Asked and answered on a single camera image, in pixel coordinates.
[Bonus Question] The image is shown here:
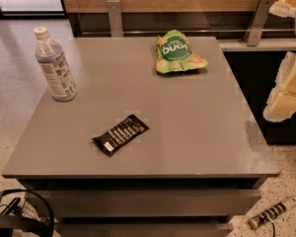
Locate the right metal bracket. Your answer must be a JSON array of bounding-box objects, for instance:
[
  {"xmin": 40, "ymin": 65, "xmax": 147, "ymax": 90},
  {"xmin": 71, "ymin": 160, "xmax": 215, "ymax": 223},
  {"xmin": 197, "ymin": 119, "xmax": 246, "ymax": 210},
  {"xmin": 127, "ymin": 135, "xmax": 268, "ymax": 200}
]
[{"xmin": 244, "ymin": 0, "xmax": 274, "ymax": 46}]

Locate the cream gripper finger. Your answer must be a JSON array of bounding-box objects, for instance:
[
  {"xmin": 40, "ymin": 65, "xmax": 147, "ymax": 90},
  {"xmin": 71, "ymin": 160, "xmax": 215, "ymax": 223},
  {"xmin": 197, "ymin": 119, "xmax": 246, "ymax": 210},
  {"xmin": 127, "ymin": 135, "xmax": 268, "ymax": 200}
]
[
  {"xmin": 262, "ymin": 51, "xmax": 296, "ymax": 122},
  {"xmin": 269, "ymin": 0, "xmax": 296, "ymax": 18}
]

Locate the green rice chip bag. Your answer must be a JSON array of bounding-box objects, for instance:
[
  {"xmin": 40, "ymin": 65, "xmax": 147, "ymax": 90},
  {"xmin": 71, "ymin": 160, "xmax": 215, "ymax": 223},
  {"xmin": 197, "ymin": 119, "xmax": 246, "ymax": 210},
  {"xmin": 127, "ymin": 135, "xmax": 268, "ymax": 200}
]
[{"xmin": 156, "ymin": 30, "xmax": 208, "ymax": 74}]

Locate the clear plastic water bottle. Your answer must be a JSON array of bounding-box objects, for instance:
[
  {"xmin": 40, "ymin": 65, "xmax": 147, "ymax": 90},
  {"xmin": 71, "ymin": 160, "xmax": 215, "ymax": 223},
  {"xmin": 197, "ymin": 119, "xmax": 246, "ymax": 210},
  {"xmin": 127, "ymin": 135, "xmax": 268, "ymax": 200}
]
[{"xmin": 34, "ymin": 27, "xmax": 77, "ymax": 102}]

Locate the left metal bracket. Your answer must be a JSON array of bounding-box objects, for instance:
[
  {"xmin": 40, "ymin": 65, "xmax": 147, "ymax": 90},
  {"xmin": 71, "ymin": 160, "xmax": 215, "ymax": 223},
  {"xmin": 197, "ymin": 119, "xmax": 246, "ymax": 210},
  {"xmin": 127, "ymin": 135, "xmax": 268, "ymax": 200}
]
[{"xmin": 107, "ymin": 0, "xmax": 124, "ymax": 38}]

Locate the black wire basket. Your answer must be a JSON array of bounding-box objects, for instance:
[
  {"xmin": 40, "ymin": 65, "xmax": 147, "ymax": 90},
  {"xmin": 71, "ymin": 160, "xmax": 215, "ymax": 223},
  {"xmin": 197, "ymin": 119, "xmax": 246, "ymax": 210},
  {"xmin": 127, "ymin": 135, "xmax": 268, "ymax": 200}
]
[{"xmin": 0, "ymin": 189, "xmax": 54, "ymax": 237}]

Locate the grey drawer cabinet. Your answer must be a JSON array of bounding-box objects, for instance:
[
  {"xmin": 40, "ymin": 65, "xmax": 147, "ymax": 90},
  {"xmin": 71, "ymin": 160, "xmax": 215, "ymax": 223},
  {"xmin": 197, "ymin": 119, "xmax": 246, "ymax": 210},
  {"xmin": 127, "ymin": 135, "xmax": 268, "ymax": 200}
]
[{"xmin": 3, "ymin": 38, "xmax": 279, "ymax": 237}]

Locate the black rxbar chocolate bar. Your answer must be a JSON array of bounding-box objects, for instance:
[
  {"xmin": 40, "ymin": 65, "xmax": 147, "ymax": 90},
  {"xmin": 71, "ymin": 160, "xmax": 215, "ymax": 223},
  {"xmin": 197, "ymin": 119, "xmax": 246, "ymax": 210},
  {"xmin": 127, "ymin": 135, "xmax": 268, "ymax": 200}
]
[{"xmin": 92, "ymin": 115, "xmax": 149, "ymax": 157}]

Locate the white power strip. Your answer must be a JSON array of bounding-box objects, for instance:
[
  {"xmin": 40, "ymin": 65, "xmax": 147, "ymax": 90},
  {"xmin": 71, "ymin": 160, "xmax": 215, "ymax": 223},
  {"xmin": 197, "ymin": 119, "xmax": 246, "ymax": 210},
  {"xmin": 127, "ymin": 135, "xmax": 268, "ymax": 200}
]
[{"xmin": 248, "ymin": 197, "xmax": 296, "ymax": 230}]

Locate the metal bracket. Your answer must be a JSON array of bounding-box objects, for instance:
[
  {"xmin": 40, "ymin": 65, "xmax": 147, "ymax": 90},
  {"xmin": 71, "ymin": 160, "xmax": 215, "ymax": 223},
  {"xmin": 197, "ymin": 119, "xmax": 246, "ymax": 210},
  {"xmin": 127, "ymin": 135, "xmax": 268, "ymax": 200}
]
[
  {"xmin": 107, "ymin": 0, "xmax": 124, "ymax": 38},
  {"xmin": 244, "ymin": 0, "xmax": 274, "ymax": 46}
]

